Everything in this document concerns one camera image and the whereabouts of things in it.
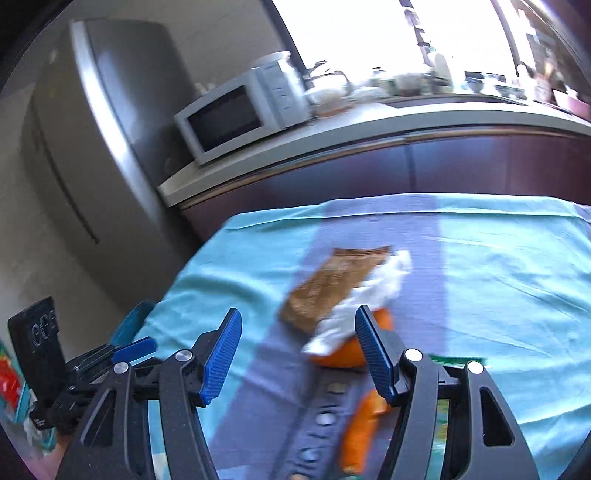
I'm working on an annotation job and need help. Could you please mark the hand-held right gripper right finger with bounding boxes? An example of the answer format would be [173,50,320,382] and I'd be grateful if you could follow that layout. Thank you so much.
[355,305,541,480]

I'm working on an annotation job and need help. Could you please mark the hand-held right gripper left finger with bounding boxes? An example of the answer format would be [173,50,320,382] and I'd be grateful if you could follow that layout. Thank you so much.
[55,308,243,480]

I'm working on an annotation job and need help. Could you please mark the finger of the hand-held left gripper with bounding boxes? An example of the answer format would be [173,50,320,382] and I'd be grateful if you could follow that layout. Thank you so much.
[69,337,158,377]

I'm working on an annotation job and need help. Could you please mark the large orange peel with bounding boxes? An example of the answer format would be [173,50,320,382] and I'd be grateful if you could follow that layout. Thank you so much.
[308,307,395,369]

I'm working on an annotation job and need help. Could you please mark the white foam fruit net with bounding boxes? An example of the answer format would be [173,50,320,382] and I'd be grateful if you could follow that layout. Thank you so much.
[301,250,413,356]

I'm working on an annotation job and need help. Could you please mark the green snack packet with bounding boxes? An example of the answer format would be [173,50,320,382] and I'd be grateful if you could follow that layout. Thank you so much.
[427,353,488,480]

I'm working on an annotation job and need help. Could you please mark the brown snack packet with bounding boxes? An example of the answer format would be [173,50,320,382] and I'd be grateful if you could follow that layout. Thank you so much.
[278,246,392,334]

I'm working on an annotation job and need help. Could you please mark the red bag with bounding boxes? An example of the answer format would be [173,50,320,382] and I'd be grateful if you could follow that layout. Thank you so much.
[0,342,29,421]

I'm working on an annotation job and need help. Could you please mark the orange peel strip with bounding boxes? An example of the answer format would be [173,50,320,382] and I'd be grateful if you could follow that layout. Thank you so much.
[339,391,386,476]

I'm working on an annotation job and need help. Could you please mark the blue plastic bag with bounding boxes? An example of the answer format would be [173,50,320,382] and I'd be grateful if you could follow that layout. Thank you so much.
[16,397,52,455]

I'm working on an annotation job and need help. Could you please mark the teal and purple tablecloth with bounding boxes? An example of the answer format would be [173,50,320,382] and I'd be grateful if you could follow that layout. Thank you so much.
[134,191,591,480]

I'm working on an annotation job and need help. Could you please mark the brown base cabinets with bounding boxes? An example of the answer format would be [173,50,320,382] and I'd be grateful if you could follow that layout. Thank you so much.
[180,129,591,243]

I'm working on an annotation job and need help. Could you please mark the white kitchen countertop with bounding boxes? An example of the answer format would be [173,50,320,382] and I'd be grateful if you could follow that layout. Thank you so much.
[157,95,591,208]

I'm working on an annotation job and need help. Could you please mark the grey refrigerator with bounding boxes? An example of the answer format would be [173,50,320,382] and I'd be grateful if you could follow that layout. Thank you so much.
[21,18,199,315]

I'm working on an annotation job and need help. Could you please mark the white microwave oven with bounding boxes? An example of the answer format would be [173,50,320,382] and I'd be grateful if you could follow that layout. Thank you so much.
[173,60,309,167]

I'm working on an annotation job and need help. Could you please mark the stacked clear food containers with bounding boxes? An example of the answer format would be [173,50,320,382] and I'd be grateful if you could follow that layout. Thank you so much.
[307,85,352,116]

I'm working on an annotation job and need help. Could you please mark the dish soap bottle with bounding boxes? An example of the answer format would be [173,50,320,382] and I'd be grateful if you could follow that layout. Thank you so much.
[427,51,453,88]

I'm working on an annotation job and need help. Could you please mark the pink basin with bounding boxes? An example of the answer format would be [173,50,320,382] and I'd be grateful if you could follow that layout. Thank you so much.
[551,88,591,116]

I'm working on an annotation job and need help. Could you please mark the kitchen window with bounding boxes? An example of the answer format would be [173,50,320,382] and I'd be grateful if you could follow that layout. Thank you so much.
[272,0,522,88]

